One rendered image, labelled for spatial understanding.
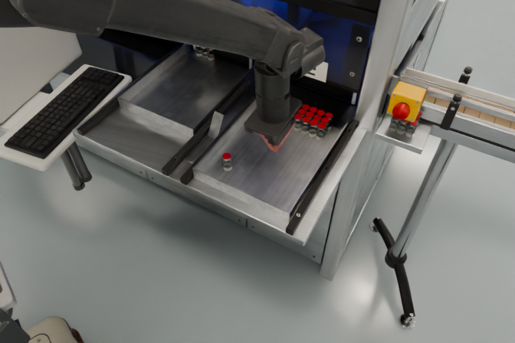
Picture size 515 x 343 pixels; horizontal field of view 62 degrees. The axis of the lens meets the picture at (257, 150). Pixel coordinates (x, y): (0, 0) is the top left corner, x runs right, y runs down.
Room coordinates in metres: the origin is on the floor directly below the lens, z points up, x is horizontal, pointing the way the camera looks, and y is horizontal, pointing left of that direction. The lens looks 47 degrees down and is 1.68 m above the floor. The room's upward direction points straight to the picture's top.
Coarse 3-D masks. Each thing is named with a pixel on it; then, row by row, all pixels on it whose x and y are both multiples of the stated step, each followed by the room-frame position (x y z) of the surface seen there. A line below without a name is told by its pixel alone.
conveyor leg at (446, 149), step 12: (444, 144) 0.86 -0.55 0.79; (456, 144) 0.85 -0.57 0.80; (444, 156) 0.85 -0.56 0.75; (432, 168) 0.87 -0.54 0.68; (444, 168) 0.85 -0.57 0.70; (432, 180) 0.86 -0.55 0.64; (420, 192) 0.87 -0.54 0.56; (432, 192) 0.85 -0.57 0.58; (420, 204) 0.86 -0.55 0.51; (408, 216) 0.87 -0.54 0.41; (420, 216) 0.85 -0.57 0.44; (408, 228) 0.86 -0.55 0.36; (396, 240) 0.88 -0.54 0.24; (408, 240) 0.85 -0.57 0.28; (396, 252) 0.86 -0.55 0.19
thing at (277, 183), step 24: (240, 120) 0.84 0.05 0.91; (216, 144) 0.75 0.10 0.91; (240, 144) 0.78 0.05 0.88; (264, 144) 0.78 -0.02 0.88; (288, 144) 0.78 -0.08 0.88; (312, 144) 0.78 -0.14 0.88; (336, 144) 0.77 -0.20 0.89; (192, 168) 0.67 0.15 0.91; (216, 168) 0.69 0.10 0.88; (240, 168) 0.69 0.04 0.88; (264, 168) 0.69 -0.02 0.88; (288, 168) 0.69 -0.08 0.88; (312, 168) 0.69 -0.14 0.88; (240, 192) 0.60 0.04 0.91; (264, 192) 0.62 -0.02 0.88; (288, 192) 0.62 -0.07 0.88; (288, 216) 0.54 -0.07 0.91
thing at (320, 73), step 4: (320, 64) 0.91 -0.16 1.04; (324, 64) 0.91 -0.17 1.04; (316, 68) 0.92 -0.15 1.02; (320, 68) 0.91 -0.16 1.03; (324, 68) 0.90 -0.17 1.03; (312, 72) 0.92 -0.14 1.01; (316, 72) 0.92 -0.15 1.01; (320, 72) 0.91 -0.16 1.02; (324, 72) 0.90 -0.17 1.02; (308, 76) 0.93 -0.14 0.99; (312, 76) 0.92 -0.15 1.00; (316, 76) 0.91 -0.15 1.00; (320, 76) 0.91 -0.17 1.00; (324, 76) 0.90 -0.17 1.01; (320, 80) 0.91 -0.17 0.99; (324, 80) 0.90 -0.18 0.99
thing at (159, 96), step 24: (168, 72) 1.09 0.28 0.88; (192, 72) 1.09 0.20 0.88; (216, 72) 1.09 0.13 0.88; (240, 72) 1.09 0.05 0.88; (120, 96) 0.94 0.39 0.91; (144, 96) 0.97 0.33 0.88; (168, 96) 0.97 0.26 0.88; (192, 96) 0.97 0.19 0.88; (216, 96) 0.97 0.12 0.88; (168, 120) 0.84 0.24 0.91; (192, 120) 0.87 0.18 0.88
